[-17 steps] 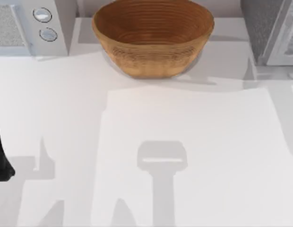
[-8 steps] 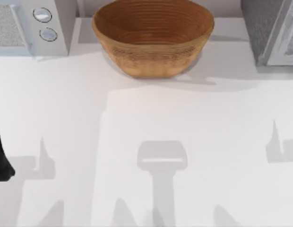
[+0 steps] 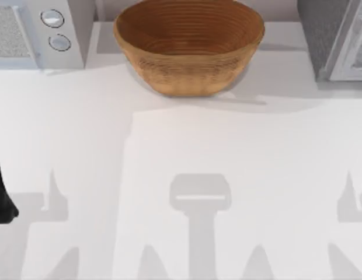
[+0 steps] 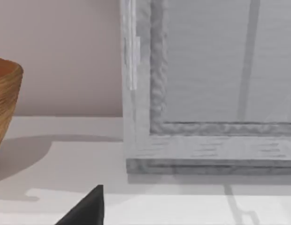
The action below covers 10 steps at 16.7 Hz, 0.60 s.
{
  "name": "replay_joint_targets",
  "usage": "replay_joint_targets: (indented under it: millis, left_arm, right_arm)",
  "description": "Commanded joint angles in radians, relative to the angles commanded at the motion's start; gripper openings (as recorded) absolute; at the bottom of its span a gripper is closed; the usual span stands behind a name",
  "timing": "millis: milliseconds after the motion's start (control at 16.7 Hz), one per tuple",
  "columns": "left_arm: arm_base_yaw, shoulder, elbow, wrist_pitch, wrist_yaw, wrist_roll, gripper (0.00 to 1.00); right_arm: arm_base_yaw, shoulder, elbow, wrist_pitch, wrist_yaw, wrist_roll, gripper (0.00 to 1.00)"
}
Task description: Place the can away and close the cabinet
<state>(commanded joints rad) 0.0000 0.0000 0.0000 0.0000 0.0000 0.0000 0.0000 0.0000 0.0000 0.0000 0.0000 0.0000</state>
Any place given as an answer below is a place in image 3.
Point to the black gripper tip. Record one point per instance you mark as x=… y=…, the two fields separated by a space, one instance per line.
x=2 y=198

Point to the grey cabinet door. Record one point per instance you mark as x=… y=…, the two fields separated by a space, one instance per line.
x=348 y=49

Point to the grey cabinet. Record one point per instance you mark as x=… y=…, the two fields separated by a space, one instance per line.
x=318 y=38

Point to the microwave knob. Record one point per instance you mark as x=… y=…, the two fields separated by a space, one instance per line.
x=59 y=42
x=52 y=18

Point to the pale microwave oven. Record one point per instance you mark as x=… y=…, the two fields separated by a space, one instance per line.
x=35 y=35

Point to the brown woven basket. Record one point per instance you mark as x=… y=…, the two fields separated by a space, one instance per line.
x=189 y=49

